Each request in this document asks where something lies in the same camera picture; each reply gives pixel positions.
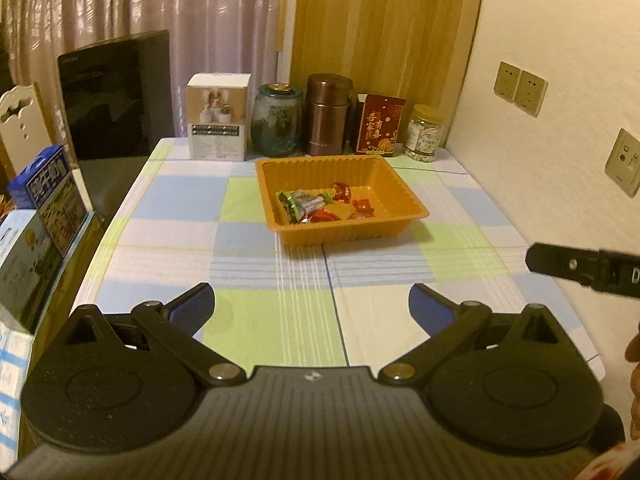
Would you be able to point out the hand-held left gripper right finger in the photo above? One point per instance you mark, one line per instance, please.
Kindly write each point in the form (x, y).
(431, 310)

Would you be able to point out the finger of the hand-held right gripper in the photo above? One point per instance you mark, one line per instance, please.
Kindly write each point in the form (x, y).
(560, 262)

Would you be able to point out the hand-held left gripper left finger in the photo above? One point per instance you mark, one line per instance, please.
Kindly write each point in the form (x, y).
(192, 310)

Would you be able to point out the orange plastic tray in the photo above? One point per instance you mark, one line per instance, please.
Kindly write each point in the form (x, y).
(350, 235)

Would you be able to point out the red twist-end snack packet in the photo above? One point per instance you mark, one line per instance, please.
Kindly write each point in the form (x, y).
(362, 206)

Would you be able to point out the clear yellow candy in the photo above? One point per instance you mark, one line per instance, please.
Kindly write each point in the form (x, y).
(340, 209)

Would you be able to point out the shiny dark red candy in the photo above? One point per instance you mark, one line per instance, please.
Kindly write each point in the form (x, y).
(342, 191)

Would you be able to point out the grey striped snack packet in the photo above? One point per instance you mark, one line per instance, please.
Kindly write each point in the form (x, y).
(310, 202)

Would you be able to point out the person's right hand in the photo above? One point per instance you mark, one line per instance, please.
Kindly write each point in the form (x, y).
(636, 385)

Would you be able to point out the checked tablecloth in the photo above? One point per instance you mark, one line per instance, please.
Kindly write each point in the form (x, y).
(165, 240)

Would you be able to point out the light blue carton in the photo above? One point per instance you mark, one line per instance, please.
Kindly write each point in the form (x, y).
(25, 270)

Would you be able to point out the clear jar with yellow lid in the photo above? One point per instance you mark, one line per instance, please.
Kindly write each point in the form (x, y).
(424, 135)

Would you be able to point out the white blue checked package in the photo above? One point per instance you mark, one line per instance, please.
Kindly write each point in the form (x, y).
(12, 375)

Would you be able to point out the red gift box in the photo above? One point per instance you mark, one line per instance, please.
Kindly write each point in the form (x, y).
(380, 125)

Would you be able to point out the dark blue carton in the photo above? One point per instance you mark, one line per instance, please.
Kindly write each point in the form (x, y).
(45, 185)

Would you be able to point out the white product box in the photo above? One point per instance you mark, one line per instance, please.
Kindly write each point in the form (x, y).
(217, 115)

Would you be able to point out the green glass jar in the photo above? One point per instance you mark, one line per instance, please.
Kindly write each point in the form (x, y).
(277, 120)

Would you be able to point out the brown metal canister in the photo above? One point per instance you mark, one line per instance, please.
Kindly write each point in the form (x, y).
(327, 115)

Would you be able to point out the black monitor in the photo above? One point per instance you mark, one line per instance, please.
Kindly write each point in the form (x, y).
(110, 100)

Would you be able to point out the white chair back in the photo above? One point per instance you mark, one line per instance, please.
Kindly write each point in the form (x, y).
(20, 125)

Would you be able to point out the yellow curtain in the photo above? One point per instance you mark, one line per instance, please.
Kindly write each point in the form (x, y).
(390, 25)

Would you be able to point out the pink curtain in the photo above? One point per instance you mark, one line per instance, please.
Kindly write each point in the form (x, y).
(175, 20)

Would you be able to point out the beige wall outlet with ports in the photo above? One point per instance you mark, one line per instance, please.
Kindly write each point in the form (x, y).
(625, 162)

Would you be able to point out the beige wall socket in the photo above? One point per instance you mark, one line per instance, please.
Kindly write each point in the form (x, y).
(506, 81)
(531, 92)

